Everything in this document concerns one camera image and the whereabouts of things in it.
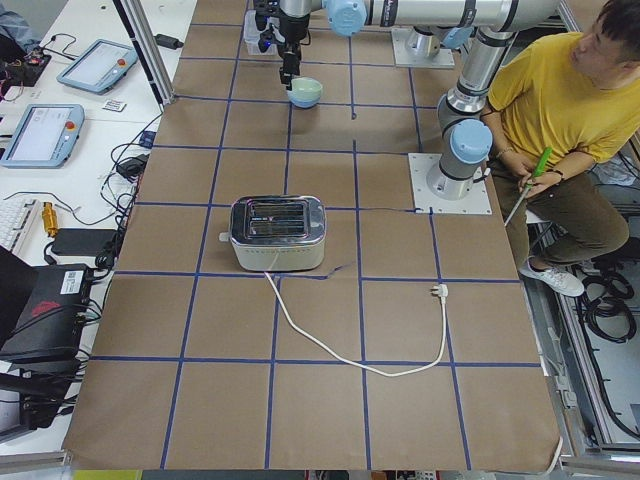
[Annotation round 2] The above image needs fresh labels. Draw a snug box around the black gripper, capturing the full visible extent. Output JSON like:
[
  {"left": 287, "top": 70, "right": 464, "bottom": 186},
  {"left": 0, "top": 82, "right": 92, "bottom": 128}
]
[{"left": 278, "top": 14, "right": 310, "bottom": 91}]

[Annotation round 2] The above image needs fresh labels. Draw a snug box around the green bowl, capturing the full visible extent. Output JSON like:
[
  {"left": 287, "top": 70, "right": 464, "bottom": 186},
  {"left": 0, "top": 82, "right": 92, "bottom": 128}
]
[{"left": 287, "top": 77, "right": 323, "bottom": 101}]

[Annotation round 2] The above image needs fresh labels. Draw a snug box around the blue bowl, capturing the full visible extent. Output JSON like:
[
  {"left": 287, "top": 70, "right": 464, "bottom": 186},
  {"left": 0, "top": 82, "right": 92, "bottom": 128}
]
[{"left": 287, "top": 91, "right": 322, "bottom": 109}]

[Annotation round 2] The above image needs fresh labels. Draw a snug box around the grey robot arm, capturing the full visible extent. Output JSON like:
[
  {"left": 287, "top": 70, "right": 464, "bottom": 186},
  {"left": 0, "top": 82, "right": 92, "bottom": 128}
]
[
  {"left": 271, "top": 0, "right": 559, "bottom": 89},
  {"left": 427, "top": 27, "right": 517, "bottom": 201}
]

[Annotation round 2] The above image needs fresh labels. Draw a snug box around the person's hand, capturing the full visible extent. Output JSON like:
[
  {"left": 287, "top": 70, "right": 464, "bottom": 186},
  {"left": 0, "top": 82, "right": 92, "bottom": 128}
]
[{"left": 519, "top": 169, "right": 564, "bottom": 198}]

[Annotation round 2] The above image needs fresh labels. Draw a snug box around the clear plastic container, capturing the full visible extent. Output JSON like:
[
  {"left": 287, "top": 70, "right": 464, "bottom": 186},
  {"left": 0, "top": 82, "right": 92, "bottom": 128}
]
[{"left": 243, "top": 10, "right": 277, "bottom": 56}]

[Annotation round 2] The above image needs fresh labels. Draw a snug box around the black power adapter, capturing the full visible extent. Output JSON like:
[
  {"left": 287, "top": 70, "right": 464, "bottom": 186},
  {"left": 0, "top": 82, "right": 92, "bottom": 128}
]
[{"left": 154, "top": 34, "right": 184, "bottom": 50}]

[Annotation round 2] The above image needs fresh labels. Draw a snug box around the cream toaster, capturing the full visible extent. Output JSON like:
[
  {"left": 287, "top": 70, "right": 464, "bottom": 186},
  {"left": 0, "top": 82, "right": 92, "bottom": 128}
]
[{"left": 219, "top": 195, "right": 326, "bottom": 272}]

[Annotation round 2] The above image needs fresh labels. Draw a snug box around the upper teach pendant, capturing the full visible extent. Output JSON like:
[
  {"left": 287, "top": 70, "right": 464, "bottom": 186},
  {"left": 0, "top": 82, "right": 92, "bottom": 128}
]
[{"left": 56, "top": 39, "right": 138, "bottom": 94}]

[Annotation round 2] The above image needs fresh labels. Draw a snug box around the teach pendant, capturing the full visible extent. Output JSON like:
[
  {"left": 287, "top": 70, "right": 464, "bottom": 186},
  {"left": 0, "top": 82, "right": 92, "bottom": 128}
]
[
  {"left": 56, "top": 39, "right": 138, "bottom": 94},
  {"left": 1, "top": 104, "right": 85, "bottom": 169}
]

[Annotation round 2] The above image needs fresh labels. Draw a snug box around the lower teach pendant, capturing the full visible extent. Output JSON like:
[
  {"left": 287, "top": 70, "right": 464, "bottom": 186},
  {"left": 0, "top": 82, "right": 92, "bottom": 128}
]
[{"left": 1, "top": 104, "right": 85, "bottom": 169}]

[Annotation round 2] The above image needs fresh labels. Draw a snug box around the black power brick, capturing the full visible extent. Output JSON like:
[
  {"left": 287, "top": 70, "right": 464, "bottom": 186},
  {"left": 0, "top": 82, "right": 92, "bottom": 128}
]
[{"left": 51, "top": 228, "right": 116, "bottom": 256}]

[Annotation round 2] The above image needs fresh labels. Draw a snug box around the person in yellow shirt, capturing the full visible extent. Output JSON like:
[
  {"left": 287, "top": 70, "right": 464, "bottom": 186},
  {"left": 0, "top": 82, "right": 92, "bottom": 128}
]
[{"left": 481, "top": 1, "right": 639, "bottom": 297}]

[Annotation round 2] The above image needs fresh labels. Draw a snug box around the white keyboard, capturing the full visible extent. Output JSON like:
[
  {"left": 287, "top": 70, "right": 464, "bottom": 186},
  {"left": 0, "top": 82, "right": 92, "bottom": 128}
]
[{"left": 0, "top": 197, "right": 43, "bottom": 258}]

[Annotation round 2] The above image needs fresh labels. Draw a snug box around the black computer box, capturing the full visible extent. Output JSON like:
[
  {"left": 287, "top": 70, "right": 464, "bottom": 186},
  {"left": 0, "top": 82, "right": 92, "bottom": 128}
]
[{"left": 1, "top": 248, "right": 95, "bottom": 378}]

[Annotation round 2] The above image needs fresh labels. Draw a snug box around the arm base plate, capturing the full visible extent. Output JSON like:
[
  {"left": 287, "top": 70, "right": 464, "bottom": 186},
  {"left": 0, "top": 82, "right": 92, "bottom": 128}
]
[
  {"left": 408, "top": 153, "right": 492, "bottom": 215},
  {"left": 391, "top": 27, "right": 455, "bottom": 70}
]

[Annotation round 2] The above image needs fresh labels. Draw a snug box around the aluminium frame post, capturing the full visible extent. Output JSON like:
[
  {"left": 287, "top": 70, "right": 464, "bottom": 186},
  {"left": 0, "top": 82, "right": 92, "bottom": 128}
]
[{"left": 112, "top": 0, "right": 175, "bottom": 106}]

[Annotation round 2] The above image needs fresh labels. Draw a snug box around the black cable bundle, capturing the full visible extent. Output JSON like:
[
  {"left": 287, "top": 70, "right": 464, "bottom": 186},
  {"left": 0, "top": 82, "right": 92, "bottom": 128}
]
[{"left": 94, "top": 129, "right": 151, "bottom": 271}]

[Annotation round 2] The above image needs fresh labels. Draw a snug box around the white toaster power cord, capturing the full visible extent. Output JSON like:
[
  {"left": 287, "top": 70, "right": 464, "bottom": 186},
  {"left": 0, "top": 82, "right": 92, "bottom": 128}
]
[{"left": 263, "top": 269, "right": 450, "bottom": 379}]

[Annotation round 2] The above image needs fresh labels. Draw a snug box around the green handled screwdriver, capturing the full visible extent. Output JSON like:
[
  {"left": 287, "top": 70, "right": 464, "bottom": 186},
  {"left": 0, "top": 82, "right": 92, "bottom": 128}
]
[{"left": 504, "top": 147, "right": 552, "bottom": 226}]

